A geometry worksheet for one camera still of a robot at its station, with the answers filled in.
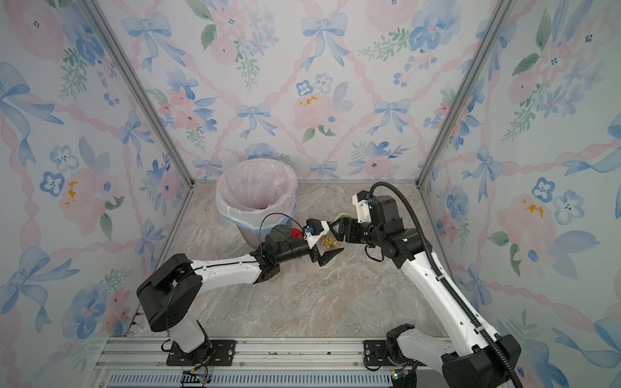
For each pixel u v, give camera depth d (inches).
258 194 37.5
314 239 26.5
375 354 28.8
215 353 28.7
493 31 28.4
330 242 30.4
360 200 25.7
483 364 14.3
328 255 27.2
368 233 23.8
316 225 25.4
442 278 17.3
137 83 33.6
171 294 18.4
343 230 25.3
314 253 27.6
